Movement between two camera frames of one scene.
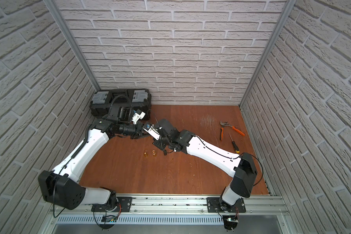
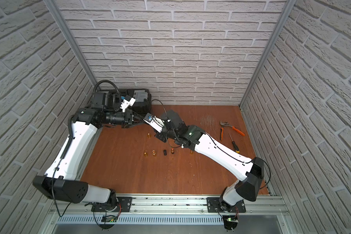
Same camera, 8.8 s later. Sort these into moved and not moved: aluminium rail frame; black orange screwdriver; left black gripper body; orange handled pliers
Moved: left black gripper body
Not moved: black orange screwdriver; orange handled pliers; aluminium rail frame
